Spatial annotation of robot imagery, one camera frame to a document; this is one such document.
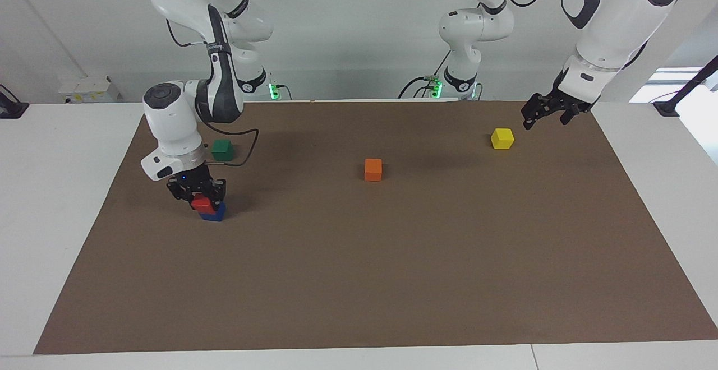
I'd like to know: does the black table clamp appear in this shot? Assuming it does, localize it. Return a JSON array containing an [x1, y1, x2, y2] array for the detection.
[[0, 84, 30, 119]]

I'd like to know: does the blue cube block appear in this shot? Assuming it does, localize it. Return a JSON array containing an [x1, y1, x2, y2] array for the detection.
[[200, 202, 227, 223]]

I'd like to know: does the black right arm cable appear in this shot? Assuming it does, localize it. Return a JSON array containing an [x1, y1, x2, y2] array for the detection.
[[165, 18, 260, 168]]

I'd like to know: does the brown table mat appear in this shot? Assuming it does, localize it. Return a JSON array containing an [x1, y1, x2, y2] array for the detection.
[[34, 100, 718, 355]]

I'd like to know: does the black angled stand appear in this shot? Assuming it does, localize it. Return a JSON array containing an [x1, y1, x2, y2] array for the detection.
[[653, 56, 718, 117]]

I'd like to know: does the white wall box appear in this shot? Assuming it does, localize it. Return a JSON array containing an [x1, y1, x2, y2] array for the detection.
[[58, 76, 122, 105]]

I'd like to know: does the red cube block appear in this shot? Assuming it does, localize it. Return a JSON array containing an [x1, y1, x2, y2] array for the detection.
[[191, 193, 217, 215]]

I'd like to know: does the yellow cube block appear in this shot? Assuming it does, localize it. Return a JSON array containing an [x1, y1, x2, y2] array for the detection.
[[491, 128, 516, 150]]

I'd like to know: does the green cube block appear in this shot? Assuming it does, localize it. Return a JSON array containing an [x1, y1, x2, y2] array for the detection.
[[211, 139, 235, 162]]

